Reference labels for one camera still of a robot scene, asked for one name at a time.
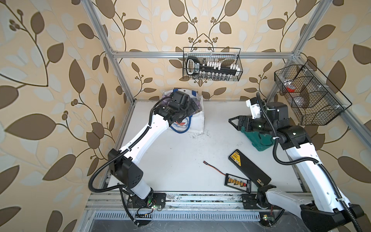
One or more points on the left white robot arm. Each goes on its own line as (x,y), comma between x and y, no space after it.
(123,165)

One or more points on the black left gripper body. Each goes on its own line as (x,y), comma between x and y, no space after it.
(186,110)

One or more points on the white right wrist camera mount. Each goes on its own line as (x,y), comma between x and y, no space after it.
(254,107)

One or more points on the black charger board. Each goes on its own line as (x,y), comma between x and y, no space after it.
(234,182)

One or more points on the aluminium frame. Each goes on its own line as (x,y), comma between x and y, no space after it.
(328,209)

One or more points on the green plastic tool case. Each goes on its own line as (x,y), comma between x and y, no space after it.
(260,141)

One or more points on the black wire basket right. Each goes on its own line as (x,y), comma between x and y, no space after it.
(313,97)

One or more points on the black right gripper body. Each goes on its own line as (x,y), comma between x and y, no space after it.
(260,125)

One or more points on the white Doraemon canvas bag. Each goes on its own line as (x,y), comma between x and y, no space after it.
(192,124)

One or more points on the black wire basket back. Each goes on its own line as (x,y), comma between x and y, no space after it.
(212,63)

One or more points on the black box yellow label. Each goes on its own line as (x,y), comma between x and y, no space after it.
(249,169)

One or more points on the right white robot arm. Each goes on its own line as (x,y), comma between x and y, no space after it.
(328,208)

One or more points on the black wire basket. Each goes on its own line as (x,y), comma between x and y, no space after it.
(212,63)
(313,97)

